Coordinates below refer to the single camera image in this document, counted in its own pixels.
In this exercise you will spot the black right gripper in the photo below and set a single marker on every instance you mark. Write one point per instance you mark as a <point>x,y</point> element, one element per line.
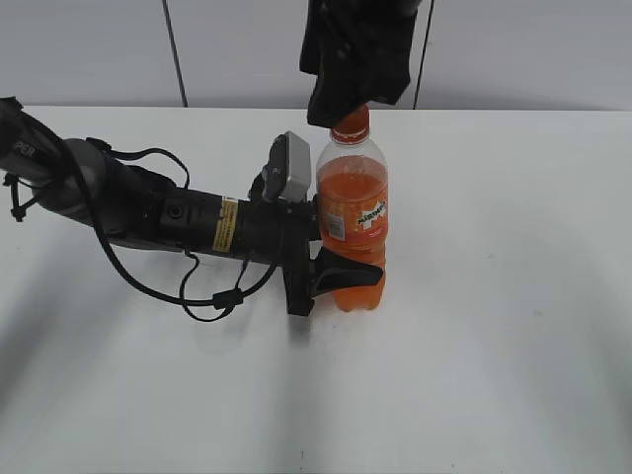
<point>359,51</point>

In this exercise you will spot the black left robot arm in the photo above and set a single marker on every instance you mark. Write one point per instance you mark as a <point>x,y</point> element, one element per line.
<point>87,181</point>

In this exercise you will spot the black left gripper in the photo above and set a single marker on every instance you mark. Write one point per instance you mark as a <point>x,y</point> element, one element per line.
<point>278,234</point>

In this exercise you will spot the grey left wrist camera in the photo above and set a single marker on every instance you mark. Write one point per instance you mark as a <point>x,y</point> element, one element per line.
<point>287,174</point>

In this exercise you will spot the orange bottle cap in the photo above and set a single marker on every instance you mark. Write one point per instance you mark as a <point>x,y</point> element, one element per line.
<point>354,128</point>

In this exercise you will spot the orange Mirinda soda bottle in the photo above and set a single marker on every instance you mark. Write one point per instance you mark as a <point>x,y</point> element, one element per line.
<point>352,194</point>

